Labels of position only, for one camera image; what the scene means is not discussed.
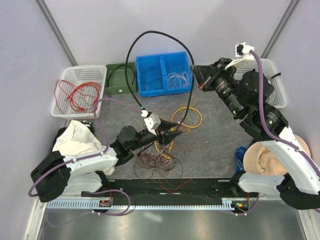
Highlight beige bucket hat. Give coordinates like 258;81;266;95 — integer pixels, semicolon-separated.
242;133;312;177

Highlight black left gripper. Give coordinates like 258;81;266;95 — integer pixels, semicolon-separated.
130;117;183;151

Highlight thin brown wire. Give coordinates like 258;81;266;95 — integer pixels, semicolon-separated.
133;147;185;180

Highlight blue cloth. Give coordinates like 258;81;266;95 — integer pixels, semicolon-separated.
234;146;247;173

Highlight light blue thin wire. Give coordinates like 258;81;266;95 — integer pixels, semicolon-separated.
142;66;165;92

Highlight short black cable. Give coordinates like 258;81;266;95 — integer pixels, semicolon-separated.
108;64;137;87

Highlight white left perforated basket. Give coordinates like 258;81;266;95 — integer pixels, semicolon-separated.
50;65;107;120

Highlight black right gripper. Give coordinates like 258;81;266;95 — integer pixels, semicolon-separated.
191;57;245;118

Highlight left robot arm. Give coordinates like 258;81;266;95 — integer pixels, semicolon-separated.
28;119;182;203

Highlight red cables in basket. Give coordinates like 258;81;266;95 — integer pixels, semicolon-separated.
54;79;103;113

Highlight white right perforated basket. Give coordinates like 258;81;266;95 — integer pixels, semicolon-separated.
233;58;288;109

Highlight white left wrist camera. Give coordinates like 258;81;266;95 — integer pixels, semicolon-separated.
141;109;161;136

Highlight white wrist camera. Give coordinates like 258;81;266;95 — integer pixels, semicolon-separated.
141;109;161;136
224;42;255;70

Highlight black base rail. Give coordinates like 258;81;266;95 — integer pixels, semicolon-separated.
81;177;251;206

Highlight green plastic box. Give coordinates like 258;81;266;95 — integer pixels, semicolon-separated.
104;62;137;96

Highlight long black ethernet cable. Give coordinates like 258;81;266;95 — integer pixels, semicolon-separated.
124;30;195;133

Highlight white slotted cable duct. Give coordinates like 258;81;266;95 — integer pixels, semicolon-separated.
46;198;237;210

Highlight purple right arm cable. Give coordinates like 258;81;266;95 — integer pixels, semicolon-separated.
223;49;320;218

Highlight white cloth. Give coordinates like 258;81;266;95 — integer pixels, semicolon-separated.
51;120;116;176

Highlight blue plastic divided bin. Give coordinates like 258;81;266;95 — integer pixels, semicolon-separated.
136;52;192;97

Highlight thin white wire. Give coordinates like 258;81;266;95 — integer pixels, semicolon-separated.
147;146;176;163

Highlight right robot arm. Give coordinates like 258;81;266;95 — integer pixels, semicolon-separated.
190;58;320;211

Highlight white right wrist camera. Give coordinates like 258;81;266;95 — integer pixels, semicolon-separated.
224;42;255;70

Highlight white wires in blue bin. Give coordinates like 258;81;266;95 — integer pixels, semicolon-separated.
166;71;192;89

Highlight white perforated basket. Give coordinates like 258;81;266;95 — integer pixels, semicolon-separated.
233;58;288;109
50;65;107;120

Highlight dark blue thin wire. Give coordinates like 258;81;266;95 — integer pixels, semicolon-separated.
142;65;163;92

